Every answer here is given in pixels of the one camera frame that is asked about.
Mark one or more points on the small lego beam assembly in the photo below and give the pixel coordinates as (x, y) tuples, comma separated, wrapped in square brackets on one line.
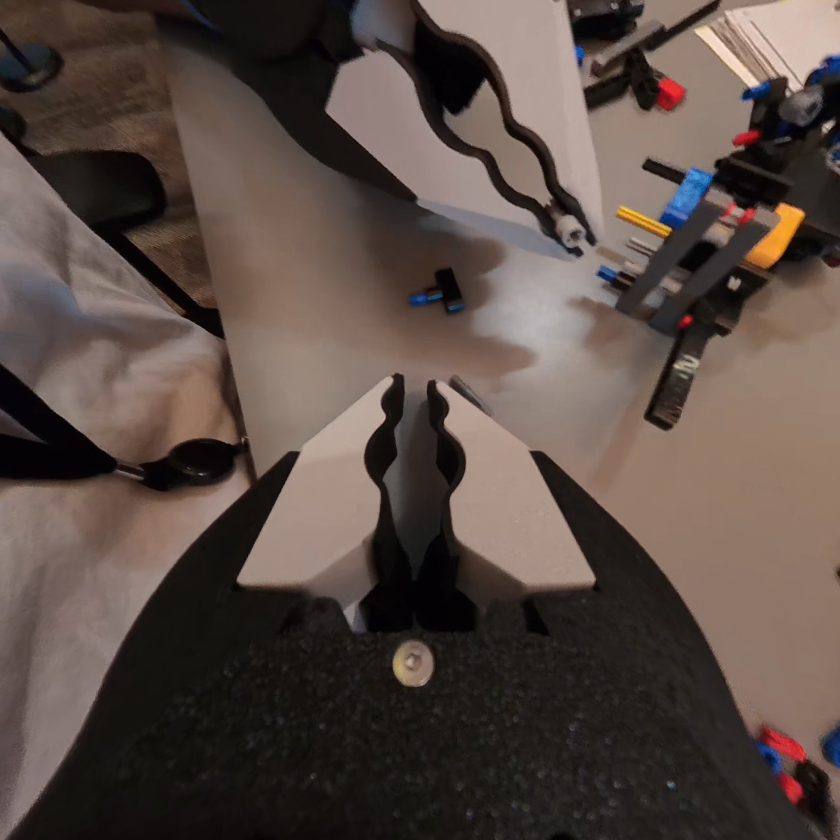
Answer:
[(695, 262)]

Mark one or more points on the grey lego beam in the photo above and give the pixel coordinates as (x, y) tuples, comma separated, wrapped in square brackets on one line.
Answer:
[(627, 49)]

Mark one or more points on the black lego beam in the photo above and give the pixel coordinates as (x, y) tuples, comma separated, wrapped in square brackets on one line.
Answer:
[(607, 88)]

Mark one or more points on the black beam with red connector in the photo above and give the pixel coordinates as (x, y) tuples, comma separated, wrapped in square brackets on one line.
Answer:
[(646, 79)]

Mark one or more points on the black lego axle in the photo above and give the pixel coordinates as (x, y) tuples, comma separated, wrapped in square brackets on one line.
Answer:
[(689, 18)]

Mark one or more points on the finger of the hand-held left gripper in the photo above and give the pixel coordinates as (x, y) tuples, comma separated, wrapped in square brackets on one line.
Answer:
[(394, 151), (544, 79)]

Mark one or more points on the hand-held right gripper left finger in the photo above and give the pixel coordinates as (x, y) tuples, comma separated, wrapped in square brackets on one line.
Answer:
[(315, 518)]

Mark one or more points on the small black lego connector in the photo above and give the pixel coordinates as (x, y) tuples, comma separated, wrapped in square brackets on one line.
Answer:
[(451, 289)]

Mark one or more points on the lego instruction booklet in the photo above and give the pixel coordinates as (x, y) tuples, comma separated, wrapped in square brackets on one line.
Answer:
[(774, 33)]

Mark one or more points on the black office chair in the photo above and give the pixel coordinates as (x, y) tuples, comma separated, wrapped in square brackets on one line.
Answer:
[(105, 190)]

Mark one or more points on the grey black lego chassis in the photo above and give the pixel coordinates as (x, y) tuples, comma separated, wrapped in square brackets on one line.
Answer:
[(787, 144)]

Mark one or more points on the person's grey shirt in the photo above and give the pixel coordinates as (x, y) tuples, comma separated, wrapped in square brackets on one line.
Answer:
[(98, 558)]

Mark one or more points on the pile of small lego parts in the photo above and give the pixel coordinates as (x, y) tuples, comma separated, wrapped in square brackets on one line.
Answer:
[(797, 768)]

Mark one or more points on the blue lego pin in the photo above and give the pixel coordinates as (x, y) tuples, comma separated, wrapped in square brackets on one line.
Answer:
[(420, 298)]

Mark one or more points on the black lego block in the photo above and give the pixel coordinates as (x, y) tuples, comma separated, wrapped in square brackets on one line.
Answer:
[(604, 13)]

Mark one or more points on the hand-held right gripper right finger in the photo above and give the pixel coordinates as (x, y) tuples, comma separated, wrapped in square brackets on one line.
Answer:
[(518, 518)]

